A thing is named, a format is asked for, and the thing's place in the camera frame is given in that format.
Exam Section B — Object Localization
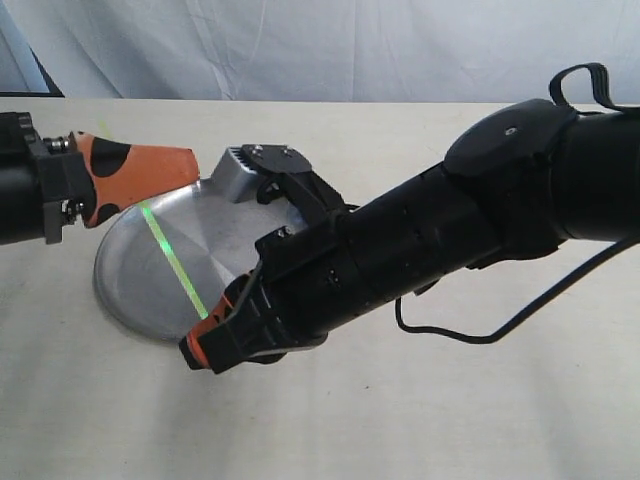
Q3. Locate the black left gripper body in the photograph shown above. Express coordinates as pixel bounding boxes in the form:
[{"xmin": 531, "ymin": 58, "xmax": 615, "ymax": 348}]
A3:
[{"xmin": 19, "ymin": 112, "xmax": 95, "ymax": 244}]

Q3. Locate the thin green stick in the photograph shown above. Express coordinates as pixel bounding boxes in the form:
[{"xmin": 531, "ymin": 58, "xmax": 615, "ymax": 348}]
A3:
[{"xmin": 139, "ymin": 200, "xmax": 208, "ymax": 319}]

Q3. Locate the round stainless steel plate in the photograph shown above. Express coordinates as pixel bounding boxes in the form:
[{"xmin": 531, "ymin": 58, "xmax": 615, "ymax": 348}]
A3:
[{"xmin": 92, "ymin": 179, "xmax": 309, "ymax": 345}]

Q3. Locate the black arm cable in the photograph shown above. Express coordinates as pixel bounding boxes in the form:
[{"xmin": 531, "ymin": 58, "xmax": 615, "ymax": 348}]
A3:
[{"xmin": 393, "ymin": 62, "xmax": 640, "ymax": 346}]

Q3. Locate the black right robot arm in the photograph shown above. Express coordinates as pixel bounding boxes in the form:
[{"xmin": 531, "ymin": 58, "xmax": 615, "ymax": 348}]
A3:
[{"xmin": 179, "ymin": 99, "xmax": 639, "ymax": 373}]

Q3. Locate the white backdrop cloth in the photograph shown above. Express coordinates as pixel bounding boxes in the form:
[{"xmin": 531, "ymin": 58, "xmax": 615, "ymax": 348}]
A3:
[{"xmin": 1, "ymin": 1, "xmax": 639, "ymax": 103}]

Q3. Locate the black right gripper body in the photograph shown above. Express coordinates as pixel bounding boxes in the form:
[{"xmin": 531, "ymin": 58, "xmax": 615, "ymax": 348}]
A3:
[{"xmin": 214, "ymin": 229, "xmax": 370, "ymax": 369}]

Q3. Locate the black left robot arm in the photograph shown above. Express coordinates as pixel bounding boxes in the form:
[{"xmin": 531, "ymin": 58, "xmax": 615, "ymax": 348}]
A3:
[{"xmin": 1, "ymin": 112, "xmax": 200, "ymax": 245}]

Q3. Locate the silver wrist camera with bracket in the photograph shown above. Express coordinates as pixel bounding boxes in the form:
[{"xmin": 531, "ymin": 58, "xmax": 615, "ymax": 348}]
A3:
[{"xmin": 205, "ymin": 144, "xmax": 348, "ymax": 241}]

